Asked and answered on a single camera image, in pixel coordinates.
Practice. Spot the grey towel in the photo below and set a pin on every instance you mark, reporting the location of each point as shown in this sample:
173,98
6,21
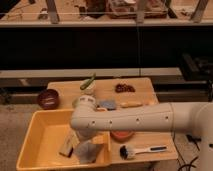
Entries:
87,152

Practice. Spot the white cup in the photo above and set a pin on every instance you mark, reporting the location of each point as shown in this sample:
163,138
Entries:
90,90

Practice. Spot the wooden block sponge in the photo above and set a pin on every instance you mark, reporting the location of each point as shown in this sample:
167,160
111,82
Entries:
70,142

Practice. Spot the yellow plastic tub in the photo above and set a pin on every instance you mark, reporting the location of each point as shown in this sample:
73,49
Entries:
45,135

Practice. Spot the green small dish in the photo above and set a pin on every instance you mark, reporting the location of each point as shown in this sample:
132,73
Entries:
75,103

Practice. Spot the purple bowl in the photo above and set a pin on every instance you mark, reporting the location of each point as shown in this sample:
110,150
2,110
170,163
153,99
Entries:
48,99

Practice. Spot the green cucumber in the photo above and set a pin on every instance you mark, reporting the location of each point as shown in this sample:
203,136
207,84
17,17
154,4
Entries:
87,82

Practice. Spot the dish brush white handle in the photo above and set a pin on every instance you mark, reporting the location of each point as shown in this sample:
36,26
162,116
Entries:
129,152

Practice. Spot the yellow banana piece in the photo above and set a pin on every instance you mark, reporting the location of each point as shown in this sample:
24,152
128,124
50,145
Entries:
130,104

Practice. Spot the orange bowl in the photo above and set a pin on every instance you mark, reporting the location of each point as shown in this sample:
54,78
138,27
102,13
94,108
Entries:
121,136

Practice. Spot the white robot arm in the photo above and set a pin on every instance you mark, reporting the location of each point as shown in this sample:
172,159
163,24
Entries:
195,118

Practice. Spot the wooden table board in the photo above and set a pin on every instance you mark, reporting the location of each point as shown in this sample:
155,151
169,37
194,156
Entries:
144,93

